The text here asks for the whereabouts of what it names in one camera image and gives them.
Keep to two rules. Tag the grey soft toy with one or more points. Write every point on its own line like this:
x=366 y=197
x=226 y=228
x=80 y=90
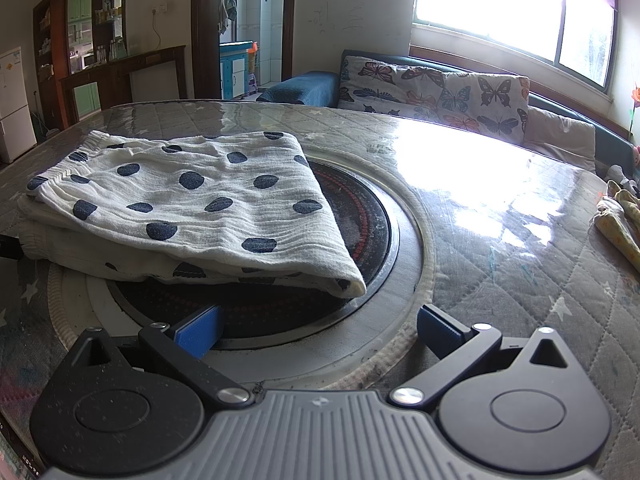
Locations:
x=620 y=175

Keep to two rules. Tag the orange plastic basket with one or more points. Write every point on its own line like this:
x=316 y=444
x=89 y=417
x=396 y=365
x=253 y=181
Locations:
x=253 y=55

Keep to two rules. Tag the white microwave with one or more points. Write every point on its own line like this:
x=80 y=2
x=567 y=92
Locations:
x=88 y=60

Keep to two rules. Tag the butterfly print cushion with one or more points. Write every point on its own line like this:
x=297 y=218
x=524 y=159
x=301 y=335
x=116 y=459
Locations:
x=430 y=90

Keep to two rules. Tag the broom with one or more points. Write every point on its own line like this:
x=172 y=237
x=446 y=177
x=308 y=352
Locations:
x=44 y=125

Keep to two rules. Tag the hanging towel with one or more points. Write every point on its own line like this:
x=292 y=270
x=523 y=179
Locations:
x=226 y=10

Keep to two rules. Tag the round black induction cooktop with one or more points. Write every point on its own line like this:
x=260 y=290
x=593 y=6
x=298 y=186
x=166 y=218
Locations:
x=300 y=310

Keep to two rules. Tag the purple plastic stool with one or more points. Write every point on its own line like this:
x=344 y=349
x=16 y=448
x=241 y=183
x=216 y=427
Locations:
x=251 y=82

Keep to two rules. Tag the pink artificial flower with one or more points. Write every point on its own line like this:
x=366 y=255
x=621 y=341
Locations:
x=635 y=97

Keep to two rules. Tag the white refrigerator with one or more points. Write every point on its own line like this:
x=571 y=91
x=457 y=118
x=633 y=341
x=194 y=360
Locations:
x=15 y=110

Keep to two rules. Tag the white polka dot garment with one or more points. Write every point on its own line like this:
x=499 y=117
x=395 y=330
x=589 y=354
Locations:
x=200 y=195

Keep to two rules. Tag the blue quilted sofa armrest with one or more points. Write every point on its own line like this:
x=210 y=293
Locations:
x=300 y=87

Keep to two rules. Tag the dark wooden cabinet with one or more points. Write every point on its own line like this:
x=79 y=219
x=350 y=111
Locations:
x=115 y=75

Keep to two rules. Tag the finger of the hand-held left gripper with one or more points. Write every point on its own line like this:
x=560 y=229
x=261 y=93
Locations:
x=9 y=247

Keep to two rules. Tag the yellow cloth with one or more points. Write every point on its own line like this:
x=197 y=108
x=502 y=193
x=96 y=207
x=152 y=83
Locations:
x=617 y=225

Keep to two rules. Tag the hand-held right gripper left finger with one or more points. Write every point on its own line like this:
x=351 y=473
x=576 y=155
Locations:
x=202 y=327

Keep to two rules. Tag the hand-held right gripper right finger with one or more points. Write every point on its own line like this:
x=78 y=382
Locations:
x=440 y=330

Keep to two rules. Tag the blue bathroom cabinet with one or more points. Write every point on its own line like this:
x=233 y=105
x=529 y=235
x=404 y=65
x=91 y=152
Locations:
x=232 y=70

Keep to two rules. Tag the white pillow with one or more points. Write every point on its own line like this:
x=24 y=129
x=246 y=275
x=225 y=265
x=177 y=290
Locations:
x=562 y=137

